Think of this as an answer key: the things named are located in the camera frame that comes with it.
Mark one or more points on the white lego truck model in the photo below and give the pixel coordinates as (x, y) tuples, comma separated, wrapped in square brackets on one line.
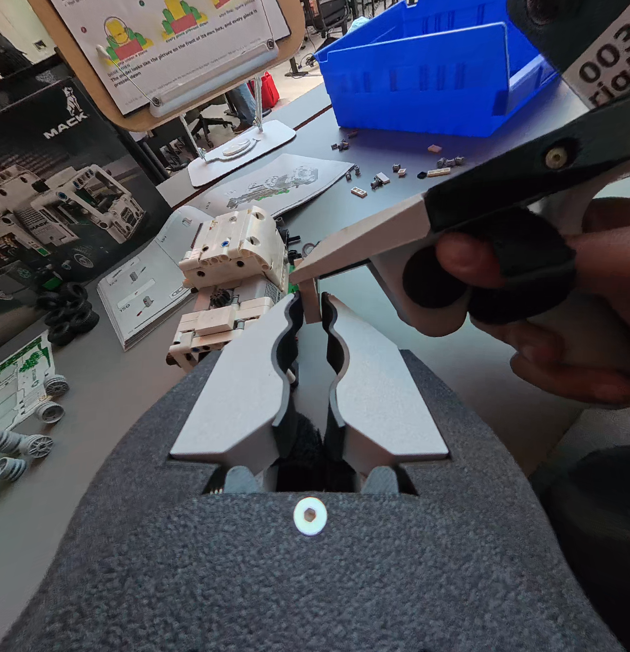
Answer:
[(233, 244)]

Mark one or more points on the open instruction booklet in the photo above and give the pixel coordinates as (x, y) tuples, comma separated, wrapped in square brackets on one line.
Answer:
[(294, 178)]

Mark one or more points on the wooden document stand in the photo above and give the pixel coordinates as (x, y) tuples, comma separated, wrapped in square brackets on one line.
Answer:
[(243, 153)]

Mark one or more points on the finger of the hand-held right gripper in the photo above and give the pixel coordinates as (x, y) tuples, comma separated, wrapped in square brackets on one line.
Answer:
[(371, 234)]

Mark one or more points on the group of grey wheel rims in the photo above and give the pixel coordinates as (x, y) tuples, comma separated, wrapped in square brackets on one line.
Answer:
[(50, 411)]

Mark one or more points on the scattered small lego pieces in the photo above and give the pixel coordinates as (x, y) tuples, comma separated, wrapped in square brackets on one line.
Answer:
[(381, 178)]

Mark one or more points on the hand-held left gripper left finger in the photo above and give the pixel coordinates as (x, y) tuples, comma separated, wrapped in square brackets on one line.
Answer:
[(233, 402)]

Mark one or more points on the green tree sticker sheet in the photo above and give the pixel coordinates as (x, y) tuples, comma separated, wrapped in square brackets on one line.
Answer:
[(19, 377)]

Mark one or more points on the pile of black tyres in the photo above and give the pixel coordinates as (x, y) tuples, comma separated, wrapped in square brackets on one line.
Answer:
[(73, 318)]

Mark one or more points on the grey lego beam with red pins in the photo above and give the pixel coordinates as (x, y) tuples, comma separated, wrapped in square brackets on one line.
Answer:
[(311, 305)]

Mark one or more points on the printed instruction sheet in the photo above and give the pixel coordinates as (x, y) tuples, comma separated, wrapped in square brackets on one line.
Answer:
[(167, 51)]

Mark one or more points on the blue plastic bin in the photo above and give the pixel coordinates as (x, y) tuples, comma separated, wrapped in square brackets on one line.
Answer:
[(422, 76)]

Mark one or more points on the red bag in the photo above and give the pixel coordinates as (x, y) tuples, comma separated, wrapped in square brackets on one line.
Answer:
[(270, 91)]

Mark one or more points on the person's right hand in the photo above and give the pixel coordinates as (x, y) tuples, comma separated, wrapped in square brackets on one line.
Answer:
[(610, 254)]

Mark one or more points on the dark lego set box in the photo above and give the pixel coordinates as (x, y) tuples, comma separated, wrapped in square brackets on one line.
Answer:
[(65, 168)]

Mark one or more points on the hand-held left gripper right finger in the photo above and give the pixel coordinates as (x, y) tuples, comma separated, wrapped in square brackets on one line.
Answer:
[(386, 402)]

